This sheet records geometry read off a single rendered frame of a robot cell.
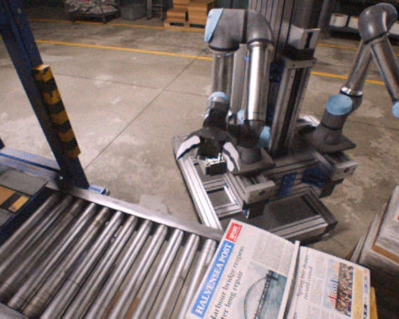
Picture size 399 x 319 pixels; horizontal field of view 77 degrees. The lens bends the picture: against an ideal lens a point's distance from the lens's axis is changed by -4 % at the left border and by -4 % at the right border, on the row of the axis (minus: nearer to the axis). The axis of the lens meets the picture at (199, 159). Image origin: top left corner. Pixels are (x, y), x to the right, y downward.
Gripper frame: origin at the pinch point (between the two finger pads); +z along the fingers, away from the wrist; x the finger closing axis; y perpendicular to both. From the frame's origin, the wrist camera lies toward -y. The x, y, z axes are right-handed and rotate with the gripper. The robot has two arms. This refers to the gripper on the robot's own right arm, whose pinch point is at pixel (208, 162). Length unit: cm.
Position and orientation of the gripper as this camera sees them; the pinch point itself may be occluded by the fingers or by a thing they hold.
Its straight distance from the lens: 61.6
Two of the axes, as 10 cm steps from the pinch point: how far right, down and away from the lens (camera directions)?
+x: -9.8, -1.9, 0.2
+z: -1.4, 6.5, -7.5
